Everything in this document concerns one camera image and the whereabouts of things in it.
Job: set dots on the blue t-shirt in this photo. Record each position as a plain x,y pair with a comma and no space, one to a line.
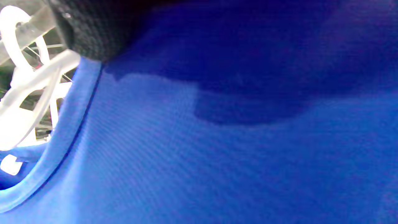
217,155

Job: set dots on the grey plastic hanger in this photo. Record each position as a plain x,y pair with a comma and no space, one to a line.
15,130

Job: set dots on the person's right hand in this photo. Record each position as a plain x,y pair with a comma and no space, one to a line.
90,31

